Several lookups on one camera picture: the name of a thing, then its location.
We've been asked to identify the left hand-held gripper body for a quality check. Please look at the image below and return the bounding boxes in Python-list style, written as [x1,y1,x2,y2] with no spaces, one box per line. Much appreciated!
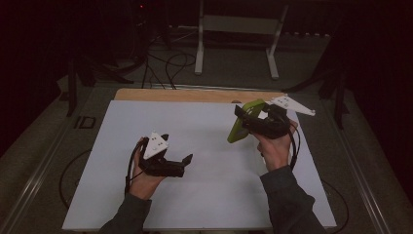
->
[138,131,187,178]

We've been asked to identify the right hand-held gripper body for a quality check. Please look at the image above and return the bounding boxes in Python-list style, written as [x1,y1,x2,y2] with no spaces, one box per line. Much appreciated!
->
[251,94,317,140]

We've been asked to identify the green cartoon phone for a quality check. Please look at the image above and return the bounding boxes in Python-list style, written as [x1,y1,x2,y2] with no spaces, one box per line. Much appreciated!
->
[226,98,267,144]

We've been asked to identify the person's left hand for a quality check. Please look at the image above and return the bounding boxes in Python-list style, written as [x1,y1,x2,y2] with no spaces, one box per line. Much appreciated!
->
[127,136,168,201]

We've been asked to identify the person's right hand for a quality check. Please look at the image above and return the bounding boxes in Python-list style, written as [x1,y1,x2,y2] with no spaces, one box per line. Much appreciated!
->
[252,119,299,174]

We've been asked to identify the white table cover sheet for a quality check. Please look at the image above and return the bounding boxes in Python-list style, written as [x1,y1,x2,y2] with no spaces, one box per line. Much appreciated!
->
[61,99,338,231]

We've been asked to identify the black tripod stand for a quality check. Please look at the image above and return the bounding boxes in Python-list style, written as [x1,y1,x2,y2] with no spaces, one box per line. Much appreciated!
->
[65,53,134,118]
[282,61,351,131]

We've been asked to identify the dark equipment with red light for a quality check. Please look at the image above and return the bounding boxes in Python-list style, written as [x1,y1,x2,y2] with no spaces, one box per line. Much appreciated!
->
[129,0,154,32]

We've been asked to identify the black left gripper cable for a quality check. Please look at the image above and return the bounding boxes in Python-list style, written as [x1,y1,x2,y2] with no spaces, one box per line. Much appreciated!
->
[124,140,145,196]

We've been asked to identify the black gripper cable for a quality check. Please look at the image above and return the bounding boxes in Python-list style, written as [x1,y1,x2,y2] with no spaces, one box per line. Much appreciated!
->
[124,140,145,196]
[287,123,302,172]

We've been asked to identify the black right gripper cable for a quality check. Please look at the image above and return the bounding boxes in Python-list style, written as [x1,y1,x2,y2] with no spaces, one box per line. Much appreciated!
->
[287,123,302,172]

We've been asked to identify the black floor cables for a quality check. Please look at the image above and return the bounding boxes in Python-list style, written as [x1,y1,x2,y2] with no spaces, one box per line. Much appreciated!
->
[139,48,198,91]

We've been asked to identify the white metal frame stand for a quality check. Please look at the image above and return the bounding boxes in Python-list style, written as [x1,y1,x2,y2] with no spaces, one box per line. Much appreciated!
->
[193,0,290,81]

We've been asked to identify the metal floor rail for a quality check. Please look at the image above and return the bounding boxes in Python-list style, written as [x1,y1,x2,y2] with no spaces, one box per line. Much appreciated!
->
[320,97,393,234]
[0,123,74,234]

